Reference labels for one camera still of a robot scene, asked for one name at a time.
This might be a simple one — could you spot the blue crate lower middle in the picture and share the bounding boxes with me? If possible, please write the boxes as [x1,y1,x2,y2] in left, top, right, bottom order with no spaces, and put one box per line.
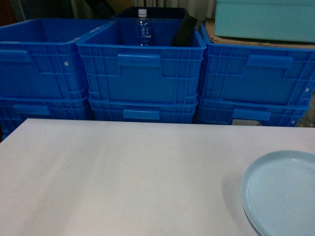
[89,98,198,123]

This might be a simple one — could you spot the blue crate upper left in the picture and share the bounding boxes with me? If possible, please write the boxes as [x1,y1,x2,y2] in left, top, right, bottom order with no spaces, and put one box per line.
[0,18,107,99]

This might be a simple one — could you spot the blue crate upper right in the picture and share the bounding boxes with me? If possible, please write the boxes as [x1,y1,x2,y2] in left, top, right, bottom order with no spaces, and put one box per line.
[199,21,315,106]

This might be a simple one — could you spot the blue crate lower right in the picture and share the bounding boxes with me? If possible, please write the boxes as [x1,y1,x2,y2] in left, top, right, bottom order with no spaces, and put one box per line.
[197,99,309,127]

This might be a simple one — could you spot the blue crate upper middle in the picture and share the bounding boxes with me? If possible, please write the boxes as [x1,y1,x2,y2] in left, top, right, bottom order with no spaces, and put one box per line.
[76,19,206,106]

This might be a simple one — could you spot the teal plastic tub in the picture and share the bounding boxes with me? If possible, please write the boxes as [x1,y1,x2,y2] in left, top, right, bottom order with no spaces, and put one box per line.
[215,0,315,43]

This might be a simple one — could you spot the clear water bottle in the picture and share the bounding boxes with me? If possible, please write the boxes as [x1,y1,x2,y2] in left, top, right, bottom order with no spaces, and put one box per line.
[135,8,152,46]

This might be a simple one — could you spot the black foam block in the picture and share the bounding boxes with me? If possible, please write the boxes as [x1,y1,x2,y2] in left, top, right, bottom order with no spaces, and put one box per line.
[171,13,198,47]

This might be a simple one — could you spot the light blue round tray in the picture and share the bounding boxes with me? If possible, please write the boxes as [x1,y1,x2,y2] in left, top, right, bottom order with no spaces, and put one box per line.
[241,150,315,236]

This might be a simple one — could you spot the blue crate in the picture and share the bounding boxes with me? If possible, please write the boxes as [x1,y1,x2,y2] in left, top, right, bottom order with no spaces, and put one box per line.
[0,97,95,140]
[197,99,309,127]
[89,98,198,123]
[0,18,107,99]
[199,21,315,106]
[76,19,206,106]

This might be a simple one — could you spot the blue crate lower left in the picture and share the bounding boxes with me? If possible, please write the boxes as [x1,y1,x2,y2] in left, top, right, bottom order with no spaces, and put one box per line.
[0,97,95,140]

